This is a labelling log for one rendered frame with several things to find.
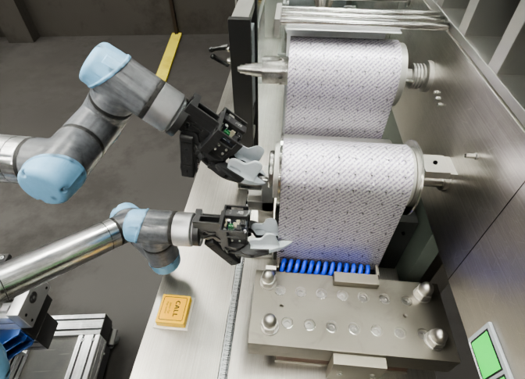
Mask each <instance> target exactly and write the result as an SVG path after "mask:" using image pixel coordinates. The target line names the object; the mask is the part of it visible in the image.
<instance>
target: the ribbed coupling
mask: <svg viewBox="0 0 525 379"><path fill-rule="evenodd" d="M434 74H435V65H434V62H433V61H432V60H426V61H424V62H423V63H411V64H410V66H409V68H408V71H407V77H406V81H405V84H406V87H407V88H411V89H418V90H419V92H428V91H429V90H430V88H431V86H432V84H433V81H434Z"/></svg>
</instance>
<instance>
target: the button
mask: <svg viewBox="0 0 525 379"><path fill-rule="evenodd" d="M191 302H192V300H191V296H184V295H166V294H164V295H163V297H162V301H161V304H160V307H159V311H158V314H157V317H156V319H155V322H156V324H157V325H159V326H167V327H186V324H187V321H188V315H189V312H190V308H191Z"/></svg>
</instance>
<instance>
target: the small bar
mask: <svg viewBox="0 0 525 379"><path fill-rule="evenodd" d="M333 282H334V285H338V286H349V287H358V288H378V287H379V285H380V284H379V280H378V275H374V274H355V273H345V272H334V274H333Z"/></svg>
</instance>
